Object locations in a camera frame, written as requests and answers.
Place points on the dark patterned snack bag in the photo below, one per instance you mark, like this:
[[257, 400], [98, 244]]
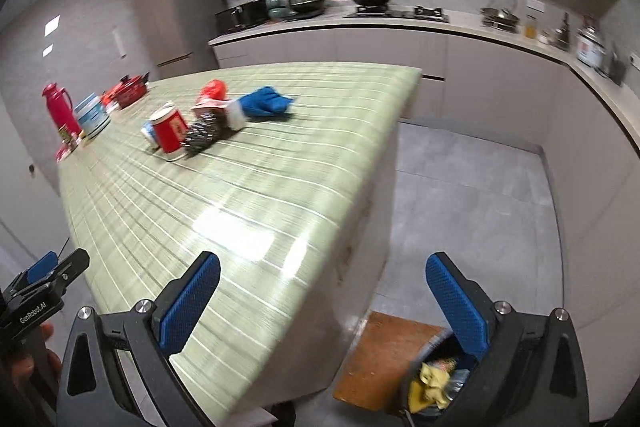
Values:
[[205, 134]]

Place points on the person's left hand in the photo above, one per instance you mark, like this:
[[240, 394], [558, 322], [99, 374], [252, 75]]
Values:
[[25, 369]]

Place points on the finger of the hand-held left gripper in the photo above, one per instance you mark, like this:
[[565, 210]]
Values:
[[75, 261], [37, 268]]

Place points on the beige kitchen island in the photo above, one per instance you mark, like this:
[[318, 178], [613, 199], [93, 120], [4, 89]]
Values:
[[360, 257]]

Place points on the white wall socket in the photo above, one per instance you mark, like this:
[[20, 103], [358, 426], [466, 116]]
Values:
[[535, 5]]

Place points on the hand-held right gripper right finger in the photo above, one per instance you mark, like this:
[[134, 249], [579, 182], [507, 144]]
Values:
[[460, 307]]

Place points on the yellow cloth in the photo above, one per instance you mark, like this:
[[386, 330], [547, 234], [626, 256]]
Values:
[[430, 388]]

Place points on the red paper cup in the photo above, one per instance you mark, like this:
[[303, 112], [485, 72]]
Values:
[[170, 129]]

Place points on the red small box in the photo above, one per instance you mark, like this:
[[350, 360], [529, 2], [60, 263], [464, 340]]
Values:
[[67, 142]]

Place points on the black utensil holder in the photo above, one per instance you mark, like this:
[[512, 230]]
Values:
[[617, 69]]

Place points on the red thermos jug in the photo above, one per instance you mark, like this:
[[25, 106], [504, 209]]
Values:
[[60, 107]]

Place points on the brown wooden stool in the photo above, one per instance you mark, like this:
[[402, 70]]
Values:
[[380, 357]]

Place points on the small blue white cup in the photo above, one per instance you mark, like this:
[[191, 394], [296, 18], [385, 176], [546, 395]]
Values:
[[147, 134]]

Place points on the beige lower kitchen cabinets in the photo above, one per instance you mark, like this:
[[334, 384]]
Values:
[[500, 82]]

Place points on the beige refrigerator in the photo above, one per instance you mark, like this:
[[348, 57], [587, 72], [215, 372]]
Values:
[[175, 22]]

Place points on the white blue lidded pot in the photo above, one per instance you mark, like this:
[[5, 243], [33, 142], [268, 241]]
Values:
[[92, 116]]

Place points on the white rice cooker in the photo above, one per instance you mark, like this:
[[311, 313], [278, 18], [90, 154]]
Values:
[[590, 47]]

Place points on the dark glass bottle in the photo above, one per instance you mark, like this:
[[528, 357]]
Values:
[[565, 32]]

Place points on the grey pot with lid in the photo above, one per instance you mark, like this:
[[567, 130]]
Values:
[[306, 2]]

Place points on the white small carton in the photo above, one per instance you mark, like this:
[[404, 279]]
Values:
[[235, 114]]

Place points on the black gas stove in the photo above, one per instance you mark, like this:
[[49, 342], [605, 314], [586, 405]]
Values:
[[395, 13]]

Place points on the red plastic bag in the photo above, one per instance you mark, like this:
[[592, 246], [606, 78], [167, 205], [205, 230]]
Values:
[[212, 89]]

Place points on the black microwave oven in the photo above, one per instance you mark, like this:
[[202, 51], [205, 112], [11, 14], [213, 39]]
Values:
[[242, 14]]

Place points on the black plastic bucket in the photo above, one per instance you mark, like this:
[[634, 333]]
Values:
[[447, 347]]

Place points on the yellow oil bottle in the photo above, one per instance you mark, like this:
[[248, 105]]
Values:
[[530, 28]]

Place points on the red cooking pot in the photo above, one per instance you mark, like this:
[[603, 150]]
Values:
[[130, 90]]

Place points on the dark shoe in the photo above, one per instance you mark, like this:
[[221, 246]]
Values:
[[284, 416]]

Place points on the grey green teapot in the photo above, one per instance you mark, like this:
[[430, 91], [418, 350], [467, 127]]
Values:
[[276, 8]]

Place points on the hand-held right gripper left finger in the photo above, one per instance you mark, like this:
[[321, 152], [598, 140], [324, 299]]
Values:
[[190, 307]]

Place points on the blue crumpled cloth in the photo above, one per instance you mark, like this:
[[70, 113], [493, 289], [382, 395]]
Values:
[[265, 102]]

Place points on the small glass jar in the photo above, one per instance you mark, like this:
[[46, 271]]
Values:
[[543, 38]]

